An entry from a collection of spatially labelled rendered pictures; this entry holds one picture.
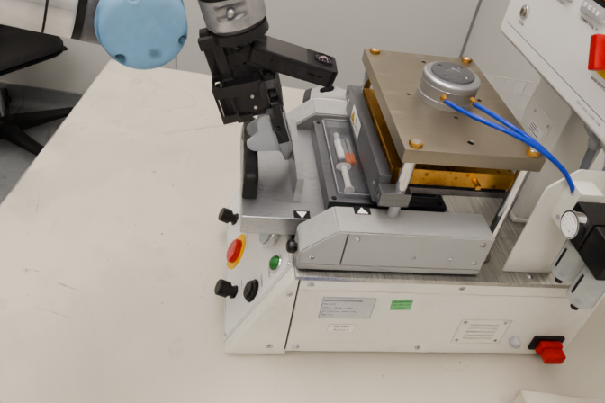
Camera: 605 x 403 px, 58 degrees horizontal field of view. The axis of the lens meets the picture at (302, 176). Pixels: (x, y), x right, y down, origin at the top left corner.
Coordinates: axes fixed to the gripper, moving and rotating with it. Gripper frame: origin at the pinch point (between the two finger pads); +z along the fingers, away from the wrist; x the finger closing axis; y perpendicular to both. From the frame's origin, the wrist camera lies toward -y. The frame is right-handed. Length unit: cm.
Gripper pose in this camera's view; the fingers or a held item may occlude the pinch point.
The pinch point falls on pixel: (290, 149)
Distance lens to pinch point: 78.0
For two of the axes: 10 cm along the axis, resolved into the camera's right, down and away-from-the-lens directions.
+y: -9.8, 2.1, 0.6
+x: 0.9, 6.2, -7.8
